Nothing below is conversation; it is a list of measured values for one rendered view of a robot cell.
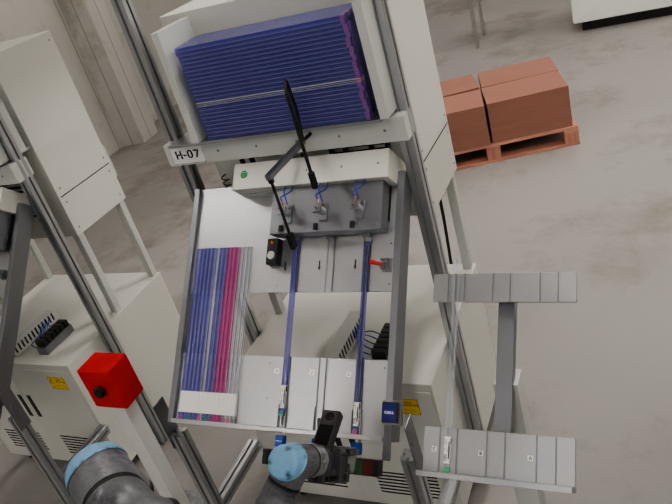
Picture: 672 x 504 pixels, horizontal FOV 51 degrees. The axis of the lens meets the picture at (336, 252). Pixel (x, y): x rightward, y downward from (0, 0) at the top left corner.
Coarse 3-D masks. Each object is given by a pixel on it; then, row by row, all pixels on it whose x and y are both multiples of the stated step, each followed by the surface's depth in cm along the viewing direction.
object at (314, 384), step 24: (264, 360) 195; (312, 360) 189; (336, 360) 186; (384, 360) 180; (240, 384) 197; (264, 384) 194; (288, 384) 190; (312, 384) 187; (336, 384) 184; (384, 384) 178; (240, 408) 195; (264, 408) 192; (288, 408) 189; (312, 408) 186; (336, 408) 182; (360, 408) 180; (360, 432) 178
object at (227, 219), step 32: (224, 192) 215; (224, 224) 212; (256, 224) 207; (256, 256) 205; (288, 256) 200; (320, 256) 195; (352, 256) 191; (384, 256) 186; (192, 288) 212; (256, 288) 202; (288, 288) 197; (320, 288) 193; (352, 288) 188; (384, 288) 184
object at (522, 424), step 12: (516, 372) 169; (516, 384) 165; (516, 396) 167; (516, 408) 169; (516, 420) 171; (528, 420) 175; (516, 432) 173; (528, 432) 174; (516, 492) 185; (528, 492) 183; (540, 492) 186
